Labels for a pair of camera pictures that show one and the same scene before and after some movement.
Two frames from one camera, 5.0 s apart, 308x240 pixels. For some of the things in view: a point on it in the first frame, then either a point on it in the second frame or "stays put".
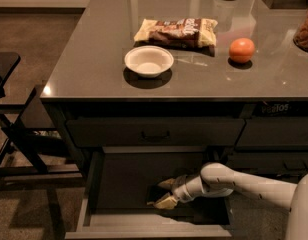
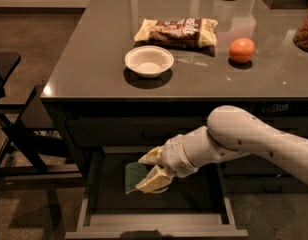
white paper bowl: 149,61 stays put
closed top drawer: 154,132 stays put
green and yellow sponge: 153,202 to 134,172
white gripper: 183,188 to 173,156
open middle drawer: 122,181 stays put
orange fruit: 241,50 stays put
